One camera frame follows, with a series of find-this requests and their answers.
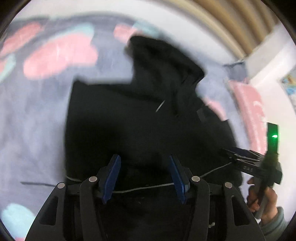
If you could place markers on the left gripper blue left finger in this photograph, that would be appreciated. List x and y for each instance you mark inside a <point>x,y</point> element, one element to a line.
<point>108,176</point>

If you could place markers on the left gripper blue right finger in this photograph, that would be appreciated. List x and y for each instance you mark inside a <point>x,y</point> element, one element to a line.
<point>179,177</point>

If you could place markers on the black hooded jacket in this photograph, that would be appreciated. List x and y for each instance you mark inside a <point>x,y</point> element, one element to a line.
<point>157,115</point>

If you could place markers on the grey right sleeve forearm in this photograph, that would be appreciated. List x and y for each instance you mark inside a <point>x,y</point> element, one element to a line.
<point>274,229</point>

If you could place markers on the person's right hand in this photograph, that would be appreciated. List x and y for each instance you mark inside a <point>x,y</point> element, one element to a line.
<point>269,210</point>

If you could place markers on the colourful floor mat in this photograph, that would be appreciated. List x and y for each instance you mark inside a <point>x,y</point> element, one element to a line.
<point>289,85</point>

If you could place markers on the grey pink patterned bedsheet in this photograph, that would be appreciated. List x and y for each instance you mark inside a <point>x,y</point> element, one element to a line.
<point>40,61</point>

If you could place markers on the beige striped curtain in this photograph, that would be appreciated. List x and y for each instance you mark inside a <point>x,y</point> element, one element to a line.
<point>241,25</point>

